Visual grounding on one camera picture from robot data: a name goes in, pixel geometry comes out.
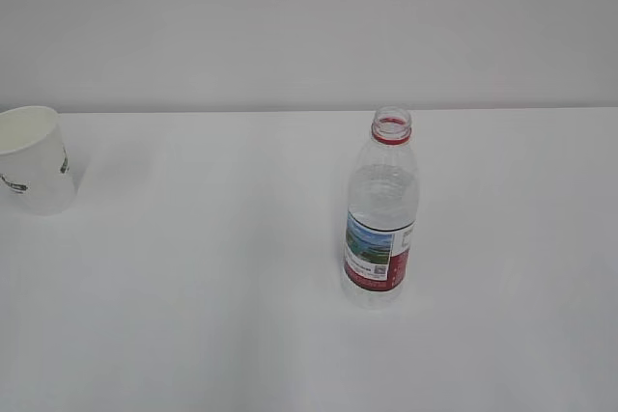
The clear water bottle red label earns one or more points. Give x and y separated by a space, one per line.
383 199

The white paper cup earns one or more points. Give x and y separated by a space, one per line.
35 165

